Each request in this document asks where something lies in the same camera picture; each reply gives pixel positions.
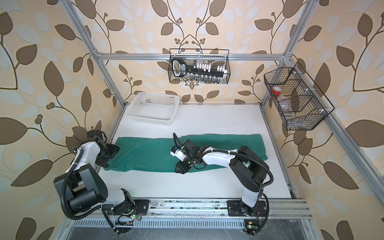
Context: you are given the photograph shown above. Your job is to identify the green trousers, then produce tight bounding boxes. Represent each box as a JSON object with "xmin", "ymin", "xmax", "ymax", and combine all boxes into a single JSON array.
[{"xmin": 104, "ymin": 134, "xmax": 268, "ymax": 173}]

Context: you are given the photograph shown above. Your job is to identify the white plastic mesh basket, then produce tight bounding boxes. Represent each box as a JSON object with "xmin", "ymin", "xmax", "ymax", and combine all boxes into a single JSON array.
[{"xmin": 125, "ymin": 92, "xmax": 180, "ymax": 126}]

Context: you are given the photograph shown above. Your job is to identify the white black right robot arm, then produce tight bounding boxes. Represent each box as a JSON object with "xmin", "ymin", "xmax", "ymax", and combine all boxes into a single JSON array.
[{"xmin": 170, "ymin": 139, "xmax": 274, "ymax": 211}]

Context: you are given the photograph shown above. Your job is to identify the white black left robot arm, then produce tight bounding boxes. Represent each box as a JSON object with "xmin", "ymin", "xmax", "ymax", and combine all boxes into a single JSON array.
[{"xmin": 54, "ymin": 136, "xmax": 138, "ymax": 220}]

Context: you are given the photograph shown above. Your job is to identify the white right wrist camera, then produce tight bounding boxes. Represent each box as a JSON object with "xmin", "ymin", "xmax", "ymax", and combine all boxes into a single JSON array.
[{"xmin": 170, "ymin": 149, "xmax": 187, "ymax": 161}]

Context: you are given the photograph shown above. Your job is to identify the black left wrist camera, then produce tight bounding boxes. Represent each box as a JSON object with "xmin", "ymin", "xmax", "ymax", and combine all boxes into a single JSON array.
[{"xmin": 87, "ymin": 129, "xmax": 104, "ymax": 140}]

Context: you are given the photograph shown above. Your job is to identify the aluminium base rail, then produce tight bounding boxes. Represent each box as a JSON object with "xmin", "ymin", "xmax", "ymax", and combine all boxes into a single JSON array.
[{"xmin": 62, "ymin": 196, "xmax": 313, "ymax": 230}]

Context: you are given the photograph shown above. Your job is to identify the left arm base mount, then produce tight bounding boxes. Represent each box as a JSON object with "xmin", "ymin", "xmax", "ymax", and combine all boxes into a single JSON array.
[{"xmin": 114, "ymin": 200, "xmax": 150, "ymax": 228}]

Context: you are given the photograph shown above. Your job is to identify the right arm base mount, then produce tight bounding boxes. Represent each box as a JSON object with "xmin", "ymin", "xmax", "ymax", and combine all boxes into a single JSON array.
[{"xmin": 227, "ymin": 198, "xmax": 270, "ymax": 236}]

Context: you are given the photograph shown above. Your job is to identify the black wire basket centre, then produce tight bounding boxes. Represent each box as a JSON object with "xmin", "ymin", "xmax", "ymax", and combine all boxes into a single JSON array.
[{"xmin": 168, "ymin": 48, "xmax": 231, "ymax": 85}]

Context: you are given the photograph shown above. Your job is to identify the black wire basket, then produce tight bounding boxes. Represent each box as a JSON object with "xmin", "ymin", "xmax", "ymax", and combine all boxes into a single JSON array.
[
  {"xmin": 168, "ymin": 48, "xmax": 231, "ymax": 85},
  {"xmin": 264, "ymin": 63, "xmax": 335, "ymax": 131}
]

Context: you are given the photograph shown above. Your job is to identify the black wire basket right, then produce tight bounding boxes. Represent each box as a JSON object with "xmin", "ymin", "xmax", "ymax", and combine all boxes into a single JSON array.
[{"xmin": 264, "ymin": 63, "xmax": 335, "ymax": 131}]

